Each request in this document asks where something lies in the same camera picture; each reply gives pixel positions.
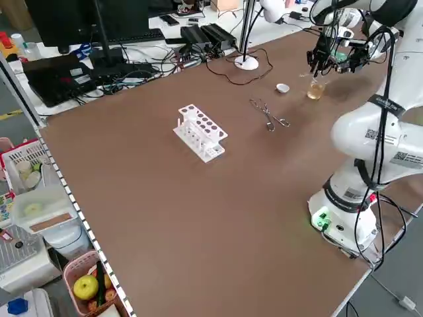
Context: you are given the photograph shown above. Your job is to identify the yellow green apple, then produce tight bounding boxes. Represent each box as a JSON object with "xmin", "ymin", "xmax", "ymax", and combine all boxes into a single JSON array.
[{"xmin": 73, "ymin": 275, "xmax": 100, "ymax": 301}]

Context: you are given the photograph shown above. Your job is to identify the aluminium frame post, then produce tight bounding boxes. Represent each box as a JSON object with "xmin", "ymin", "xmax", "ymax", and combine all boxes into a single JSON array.
[{"xmin": 237, "ymin": 0, "xmax": 257, "ymax": 56}]

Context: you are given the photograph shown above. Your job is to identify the white plastic basket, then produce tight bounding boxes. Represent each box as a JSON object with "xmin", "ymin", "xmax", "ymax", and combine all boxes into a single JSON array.
[{"xmin": 0, "ymin": 138, "xmax": 52, "ymax": 195}]

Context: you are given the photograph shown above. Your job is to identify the metal crucible tongs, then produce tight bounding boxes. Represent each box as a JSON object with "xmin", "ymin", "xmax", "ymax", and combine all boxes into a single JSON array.
[{"xmin": 249, "ymin": 98, "xmax": 291, "ymax": 133}]

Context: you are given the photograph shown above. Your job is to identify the grey corner frame post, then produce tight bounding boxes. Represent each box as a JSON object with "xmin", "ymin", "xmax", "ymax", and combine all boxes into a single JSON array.
[{"xmin": 0, "ymin": 52, "xmax": 49, "ymax": 128}]

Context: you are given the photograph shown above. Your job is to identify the glass beaker with yellow liquid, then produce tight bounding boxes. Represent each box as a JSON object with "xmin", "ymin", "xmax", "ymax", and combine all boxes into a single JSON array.
[{"xmin": 307, "ymin": 78, "xmax": 329, "ymax": 101}]

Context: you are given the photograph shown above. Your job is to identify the white desk lamp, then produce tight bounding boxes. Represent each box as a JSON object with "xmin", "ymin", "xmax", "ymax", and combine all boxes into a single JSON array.
[{"xmin": 233, "ymin": 0, "xmax": 288, "ymax": 71}]

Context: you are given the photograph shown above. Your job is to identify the black power supply unit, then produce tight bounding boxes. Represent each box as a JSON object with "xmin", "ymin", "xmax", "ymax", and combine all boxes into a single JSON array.
[
  {"xmin": 200, "ymin": 23, "xmax": 238, "ymax": 48},
  {"xmin": 180, "ymin": 25, "xmax": 213, "ymax": 51}
]

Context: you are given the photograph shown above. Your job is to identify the white box with mesh lid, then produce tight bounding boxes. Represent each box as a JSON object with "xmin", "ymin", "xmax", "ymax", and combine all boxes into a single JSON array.
[{"xmin": 0, "ymin": 224, "xmax": 63, "ymax": 294}]

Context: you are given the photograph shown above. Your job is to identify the white inline cable switch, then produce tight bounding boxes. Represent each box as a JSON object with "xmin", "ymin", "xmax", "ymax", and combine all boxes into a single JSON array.
[{"xmin": 392, "ymin": 295, "xmax": 418, "ymax": 312}]

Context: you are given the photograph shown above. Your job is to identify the clear plastic storage box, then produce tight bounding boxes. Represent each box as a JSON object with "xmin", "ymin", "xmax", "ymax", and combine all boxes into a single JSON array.
[{"xmin": 12, "ymin": 190, "xmax": 79, "ymax": 236}]

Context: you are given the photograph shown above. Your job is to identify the white test tube rack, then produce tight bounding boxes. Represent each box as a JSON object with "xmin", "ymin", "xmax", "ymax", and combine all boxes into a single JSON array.
[{"xmin": 172, "ymin": 104, "xmax": 229, "ymax": 164}]

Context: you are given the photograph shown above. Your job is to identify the green folded cloth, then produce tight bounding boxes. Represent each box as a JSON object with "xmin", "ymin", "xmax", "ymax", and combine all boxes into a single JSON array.
[{"xmin": 328, "ymin": 51, "xmax": 352, "ymax": 65}]

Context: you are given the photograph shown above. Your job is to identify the black lamp cable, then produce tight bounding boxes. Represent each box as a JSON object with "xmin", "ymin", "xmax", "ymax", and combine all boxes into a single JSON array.
[{"xmin": 206, "ymin": 48, "xmax": 274, "ymax": 87}]

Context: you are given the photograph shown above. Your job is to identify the black keyboard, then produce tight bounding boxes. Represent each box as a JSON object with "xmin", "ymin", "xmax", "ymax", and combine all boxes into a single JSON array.
[{"xmin": 107, "ymin": 28, "xmax": 165, "ymax": 45}]

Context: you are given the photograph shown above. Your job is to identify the black equipment case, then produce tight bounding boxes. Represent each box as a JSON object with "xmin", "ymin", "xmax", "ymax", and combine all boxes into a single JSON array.
[{"xmin": 22, "ymin": 54, "xmax": 98, "ymax": 108}]

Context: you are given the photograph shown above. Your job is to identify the clear bottle with white cap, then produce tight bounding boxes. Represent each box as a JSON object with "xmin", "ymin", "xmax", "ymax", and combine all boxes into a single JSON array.
[{"xmin": 11, "ymin": 32, "xmax": 27, "ymax": 57}]

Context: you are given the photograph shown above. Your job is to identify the white slotted cable duct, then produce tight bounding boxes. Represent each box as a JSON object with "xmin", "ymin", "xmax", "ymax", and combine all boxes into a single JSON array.
[{"xmin": 37, "ymin": 131, "xmax": 137, "ymax": 317}]

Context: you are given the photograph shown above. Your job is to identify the black computer monitor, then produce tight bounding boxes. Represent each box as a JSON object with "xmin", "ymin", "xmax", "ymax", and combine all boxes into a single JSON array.
[{"xmin": 25, "ymin": 0, "xmax": 150, "ymax": 55}]

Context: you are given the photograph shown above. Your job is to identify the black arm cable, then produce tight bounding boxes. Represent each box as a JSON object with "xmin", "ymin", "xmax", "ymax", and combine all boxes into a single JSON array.
[{"xmin": 325, "ymin": 0, "xmax": 403, "ymax": 205}]

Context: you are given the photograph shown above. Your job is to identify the blue plastic object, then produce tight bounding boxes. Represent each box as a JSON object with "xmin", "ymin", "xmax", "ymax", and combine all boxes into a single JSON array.
[{"xmin": 7, "ymin": 297, "xmax": 28, "ymax": 315}]

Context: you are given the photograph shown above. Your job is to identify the pink plastic basket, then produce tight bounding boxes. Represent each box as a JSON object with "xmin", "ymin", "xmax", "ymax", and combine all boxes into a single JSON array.
[{"xmin": 62, "ymin": 250, "xmax": 130, "ymax": 317}]

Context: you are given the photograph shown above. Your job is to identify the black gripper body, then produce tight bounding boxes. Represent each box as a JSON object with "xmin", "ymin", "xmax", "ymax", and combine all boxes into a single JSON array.
[
  {"xmin": 313, "ymin": 32, "xmax": 334, "ymax": 57},
  {"xmin": 349, "ymin": 44, "xmax": 370, "ymax": 63}
]

